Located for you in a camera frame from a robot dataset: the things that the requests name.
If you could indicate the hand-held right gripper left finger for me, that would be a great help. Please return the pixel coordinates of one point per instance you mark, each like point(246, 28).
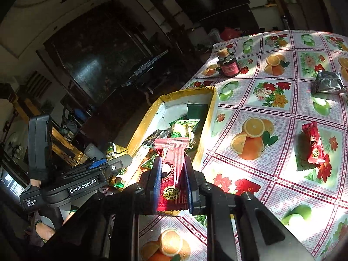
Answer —
point(156, 185)

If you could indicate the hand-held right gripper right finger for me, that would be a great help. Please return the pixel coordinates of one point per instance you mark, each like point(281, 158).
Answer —
point(190, 185)

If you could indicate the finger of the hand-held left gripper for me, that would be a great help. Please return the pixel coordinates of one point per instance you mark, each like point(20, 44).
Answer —
point(119, 164)
point(96, 164)

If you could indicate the green and yellow snack packet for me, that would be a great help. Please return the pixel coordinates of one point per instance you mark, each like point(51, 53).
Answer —
point(115, 152)

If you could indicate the red snack packet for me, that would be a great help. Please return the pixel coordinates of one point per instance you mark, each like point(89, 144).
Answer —
point(171, 179)

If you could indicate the black square snack packet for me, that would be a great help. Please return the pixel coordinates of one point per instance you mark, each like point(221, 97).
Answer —
point(196, 111)

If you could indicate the yellow cardboard box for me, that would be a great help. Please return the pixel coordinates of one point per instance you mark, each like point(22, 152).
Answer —
point(168, 108)

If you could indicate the person's left hand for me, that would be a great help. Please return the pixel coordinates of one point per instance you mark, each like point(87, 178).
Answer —
point(43, 232)

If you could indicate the white bucket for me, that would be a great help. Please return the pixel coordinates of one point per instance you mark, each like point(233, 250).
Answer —
point(91, 150)

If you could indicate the cracker packet with green ends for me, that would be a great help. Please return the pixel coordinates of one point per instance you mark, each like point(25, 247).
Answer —
point(140, 159)

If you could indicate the small green candy packet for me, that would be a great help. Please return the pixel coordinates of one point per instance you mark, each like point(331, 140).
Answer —
point(148, 163)

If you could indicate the dark lacquered cabinet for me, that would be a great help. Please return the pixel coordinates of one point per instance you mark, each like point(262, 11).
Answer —
point(100, 54)

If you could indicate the dark glass bottle with cork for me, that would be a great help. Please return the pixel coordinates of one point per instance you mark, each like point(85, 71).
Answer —
point(227, 65)

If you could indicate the red packet with gold emblem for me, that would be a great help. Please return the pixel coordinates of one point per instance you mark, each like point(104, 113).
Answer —
point(314, 144)

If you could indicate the white plastic bag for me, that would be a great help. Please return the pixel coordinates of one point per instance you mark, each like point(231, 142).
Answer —
point(214, 35)

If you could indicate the red plastic bag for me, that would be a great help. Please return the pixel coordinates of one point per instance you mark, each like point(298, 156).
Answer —
point(229, 33)

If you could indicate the crumpled silver snack packet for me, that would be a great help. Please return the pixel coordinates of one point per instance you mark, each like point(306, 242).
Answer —
point(329, 83)

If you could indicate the black television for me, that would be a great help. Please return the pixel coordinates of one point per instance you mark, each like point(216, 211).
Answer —
point(212, 0)

